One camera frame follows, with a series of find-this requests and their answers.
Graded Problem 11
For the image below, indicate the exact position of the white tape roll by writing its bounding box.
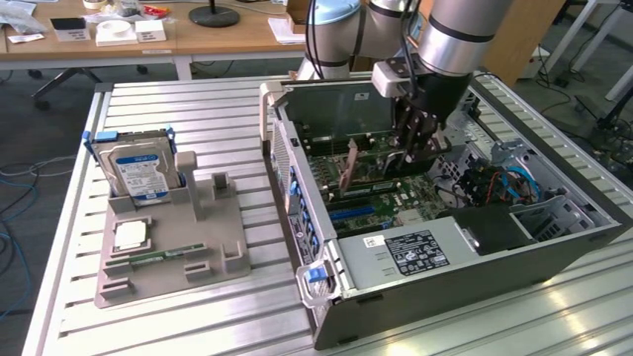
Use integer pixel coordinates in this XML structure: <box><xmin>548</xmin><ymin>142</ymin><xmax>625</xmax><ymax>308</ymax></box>
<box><xmin>98</xmin><ymin>20</ymin><xmax>131</xmax><ymax>37</ymax></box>

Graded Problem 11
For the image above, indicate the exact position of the green RAM stick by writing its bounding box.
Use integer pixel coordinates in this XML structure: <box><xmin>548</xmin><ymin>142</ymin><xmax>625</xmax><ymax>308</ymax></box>
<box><xmin>107</xmin><ymin>244</ymin><xmax>207</xmax><ymax>266</ymax></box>

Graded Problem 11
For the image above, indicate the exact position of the clear plastic bag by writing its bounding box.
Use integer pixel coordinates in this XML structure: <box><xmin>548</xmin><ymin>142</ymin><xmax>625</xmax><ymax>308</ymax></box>
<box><xmin>0</xmin><ymin>1</ymin><xmax>48</xmax><ymax>33</ymax></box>

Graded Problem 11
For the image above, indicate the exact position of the blue floor cable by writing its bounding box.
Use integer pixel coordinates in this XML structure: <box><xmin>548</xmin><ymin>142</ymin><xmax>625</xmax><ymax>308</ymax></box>
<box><xmin>0</xmin><ymin>177</ymin><xmax>36</xmax><ymax>320</ymax></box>

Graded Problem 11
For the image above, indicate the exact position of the black plastic air shroud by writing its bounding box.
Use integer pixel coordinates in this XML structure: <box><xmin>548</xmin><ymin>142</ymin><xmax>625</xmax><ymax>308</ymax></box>
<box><xmin>447</xmin><ymin>205</ymin><xmax>539</xmax><ymax>257</ymax></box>

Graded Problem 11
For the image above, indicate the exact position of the black round lamp base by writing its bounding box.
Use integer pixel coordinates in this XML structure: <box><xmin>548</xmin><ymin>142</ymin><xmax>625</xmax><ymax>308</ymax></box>
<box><xmin>188</xmin><ymin>0</ymin><xmax>241</xmax><ymax>27</ymax></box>

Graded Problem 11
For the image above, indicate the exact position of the brown cardboard box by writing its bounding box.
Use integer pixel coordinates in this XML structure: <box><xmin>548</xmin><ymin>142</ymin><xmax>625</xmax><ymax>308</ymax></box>
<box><xmin>285</xmin><ymin>0</ymin><xmax>311</xmax><ymax>24</ymax></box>

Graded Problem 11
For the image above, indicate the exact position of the installed black RAM stick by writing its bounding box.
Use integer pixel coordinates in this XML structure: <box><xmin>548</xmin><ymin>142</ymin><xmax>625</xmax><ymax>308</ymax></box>
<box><xmin>324</xmin><ymin>179</ymin><xmax>401</xmax><ymax>198</ymax></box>

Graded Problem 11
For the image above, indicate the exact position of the white table frame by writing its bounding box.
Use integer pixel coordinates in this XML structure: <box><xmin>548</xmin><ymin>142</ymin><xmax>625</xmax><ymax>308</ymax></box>
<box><xmin>541</xmin><ymin>0</ymin><xmax>633</xmax><ymax>101</ymax></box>

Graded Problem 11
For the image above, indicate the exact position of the green motherboard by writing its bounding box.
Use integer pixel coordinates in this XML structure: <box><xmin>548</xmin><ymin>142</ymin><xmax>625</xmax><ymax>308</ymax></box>
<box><xmin>300</xmin><ymin>128</ymin><xmax>475</xmax><ymax>238</ymax></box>

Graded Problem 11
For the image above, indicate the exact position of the silver CPU chip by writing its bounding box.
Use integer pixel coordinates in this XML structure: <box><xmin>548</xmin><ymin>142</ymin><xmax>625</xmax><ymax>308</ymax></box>
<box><xmin>114</xmin><ymin>222</ymin><xmax>151</xmax><ymax>250</ymax></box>

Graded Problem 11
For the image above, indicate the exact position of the graphics card with metal bracket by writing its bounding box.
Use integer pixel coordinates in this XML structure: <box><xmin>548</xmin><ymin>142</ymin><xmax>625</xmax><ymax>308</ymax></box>
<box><xmin>339</xmin><ymin>138</ymin><xmax>452</xmax><ymax>196</ymax></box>

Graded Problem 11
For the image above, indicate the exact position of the stack of white papers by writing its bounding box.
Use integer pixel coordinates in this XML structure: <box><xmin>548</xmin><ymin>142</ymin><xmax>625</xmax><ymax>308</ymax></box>
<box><xmin>268</xmin><ymin>16</ymin><xmax>308</xmax><ymax>45</ymax></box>

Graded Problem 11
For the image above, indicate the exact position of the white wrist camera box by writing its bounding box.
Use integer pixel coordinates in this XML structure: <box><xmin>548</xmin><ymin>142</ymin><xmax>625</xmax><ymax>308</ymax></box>
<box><xmin>371</xmin><ymin>59</ymin><xmax>421</xmax><ymax>99</ymax></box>

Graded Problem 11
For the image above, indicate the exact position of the red packet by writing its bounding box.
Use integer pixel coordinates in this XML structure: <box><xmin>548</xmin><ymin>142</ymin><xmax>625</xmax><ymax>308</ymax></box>
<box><xmin>141</xmin><ymin>4</ymin><xmax>172</xmax><ymax>19</ymax></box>

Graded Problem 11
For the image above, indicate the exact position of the black and white labelled box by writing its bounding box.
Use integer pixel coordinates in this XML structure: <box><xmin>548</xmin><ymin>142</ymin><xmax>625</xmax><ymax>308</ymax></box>
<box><xmin>50</xmin><ymin>17</ymin><xmax>94</xmax><ymax>42</ymax></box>

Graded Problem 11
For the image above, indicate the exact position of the wooden cabinet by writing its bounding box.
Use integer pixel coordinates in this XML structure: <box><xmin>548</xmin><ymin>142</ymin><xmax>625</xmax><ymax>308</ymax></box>
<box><xmin>479</xmin><ymin>0</ymin><xmax>568</xmax><ymax>85</ymax></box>

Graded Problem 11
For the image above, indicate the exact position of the flat white box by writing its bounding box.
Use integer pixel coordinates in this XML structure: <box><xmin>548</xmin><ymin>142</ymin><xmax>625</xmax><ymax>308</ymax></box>
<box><xmin>95</xmin><ymin>29</ymin><xmax>140</xmax><ymax>47</ymax></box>

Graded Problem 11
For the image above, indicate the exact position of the dark grey open PC case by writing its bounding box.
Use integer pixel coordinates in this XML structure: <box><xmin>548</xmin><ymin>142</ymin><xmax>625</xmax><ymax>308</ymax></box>
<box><xmin>259</xmin><ymin>66</ymin><xmax>624</xmax><ymax>352</ymax></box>

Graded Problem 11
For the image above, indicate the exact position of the blue SATA wire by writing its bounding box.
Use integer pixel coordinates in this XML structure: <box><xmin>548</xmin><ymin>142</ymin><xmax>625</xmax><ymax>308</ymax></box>
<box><xmin>497</xmin><ymin>166</ymin><xmax>545</xmax><ymax>205</ymax></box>

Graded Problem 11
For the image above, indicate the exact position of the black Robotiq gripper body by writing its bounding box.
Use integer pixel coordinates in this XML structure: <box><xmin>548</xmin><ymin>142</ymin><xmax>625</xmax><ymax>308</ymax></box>
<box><xmin>395</xmin><ymin>72</ymin><xmax>472</xmax><ymax>125</ymax></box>

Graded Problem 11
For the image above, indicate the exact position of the black office chair base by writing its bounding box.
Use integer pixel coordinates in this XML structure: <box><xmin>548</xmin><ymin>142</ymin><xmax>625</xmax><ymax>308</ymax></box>
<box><xmin>30</xmin><ymin>65</ymin><xmax>149</xmax><ymax>111</ymax></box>

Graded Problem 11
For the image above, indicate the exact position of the grey parts rack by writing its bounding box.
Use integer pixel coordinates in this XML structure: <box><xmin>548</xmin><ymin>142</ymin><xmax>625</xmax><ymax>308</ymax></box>
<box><xmin>95</xmin><ymin>151</ymin><xmax>255</xmax><ymax>311</ymax></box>

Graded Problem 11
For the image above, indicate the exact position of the grey power supply unit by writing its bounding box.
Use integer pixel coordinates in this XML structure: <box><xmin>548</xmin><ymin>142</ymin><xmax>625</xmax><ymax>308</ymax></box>
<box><xmin>337</xmin><ymin>216</ymin><xmax>484</xmax><ymax>291</ymax></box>

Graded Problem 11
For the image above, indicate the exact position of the wooden desk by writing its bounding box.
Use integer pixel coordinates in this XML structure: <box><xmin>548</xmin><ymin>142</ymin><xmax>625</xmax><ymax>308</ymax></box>
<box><xmin>0</xmin><ymin>0</ymin><xmax>449</xmax><ymax>71</ymax></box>

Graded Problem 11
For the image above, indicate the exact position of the hard disk with blue label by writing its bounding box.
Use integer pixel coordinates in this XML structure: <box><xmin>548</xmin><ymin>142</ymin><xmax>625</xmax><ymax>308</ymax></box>
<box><xmin>96</xmin><ymin>136</ymin><xmax>183</xmax><ymax>203</ymax></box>

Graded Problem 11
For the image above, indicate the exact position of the silver metal disk bay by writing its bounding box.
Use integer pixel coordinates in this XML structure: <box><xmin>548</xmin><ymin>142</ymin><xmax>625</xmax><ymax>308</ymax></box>
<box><xmin>508</xmin><ymin>195</ymin><xmax>600</xmax><ymax>244</ymax></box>

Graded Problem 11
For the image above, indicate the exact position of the hard drive with blue label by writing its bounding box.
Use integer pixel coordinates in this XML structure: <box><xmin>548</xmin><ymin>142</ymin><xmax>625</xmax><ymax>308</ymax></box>
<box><xmin>83</xmin><ymin>125</ymin><xmax>188</xmax><ymax>197</ymax></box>

